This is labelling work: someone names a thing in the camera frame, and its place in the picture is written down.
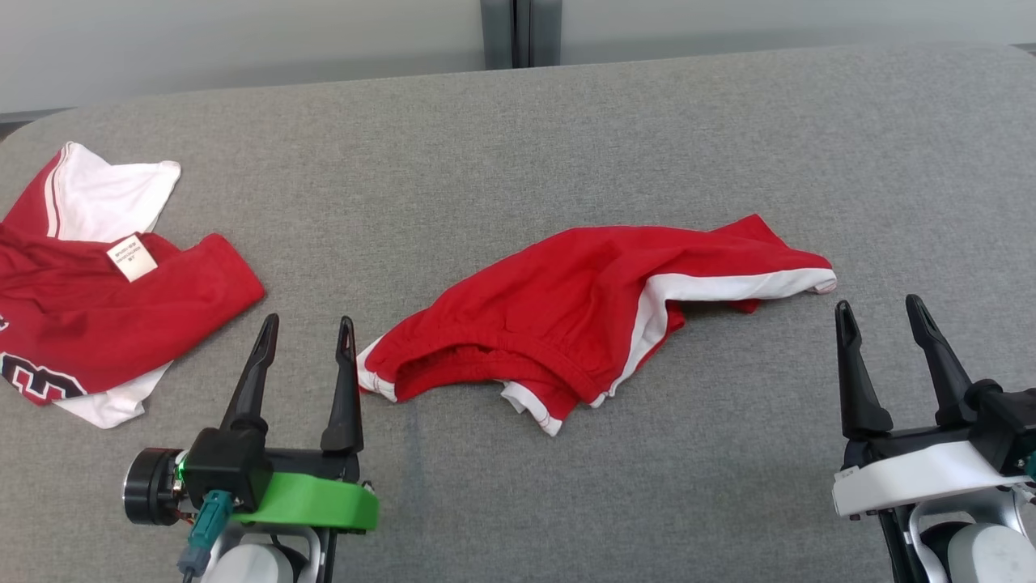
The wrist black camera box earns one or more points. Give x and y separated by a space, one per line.
1008 425
227 465

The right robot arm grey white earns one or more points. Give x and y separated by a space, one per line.
987 555

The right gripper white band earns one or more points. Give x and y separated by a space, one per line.
906 478

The grey partition post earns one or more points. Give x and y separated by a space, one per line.
522 32

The red shorts with white stripe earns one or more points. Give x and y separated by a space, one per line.
550 308

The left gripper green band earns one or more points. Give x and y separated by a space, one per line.
324 502

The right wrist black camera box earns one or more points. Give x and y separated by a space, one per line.
1008 425

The red white basketball jersey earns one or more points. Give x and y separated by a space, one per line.
121 324

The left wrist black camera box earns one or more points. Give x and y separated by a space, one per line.
227 465

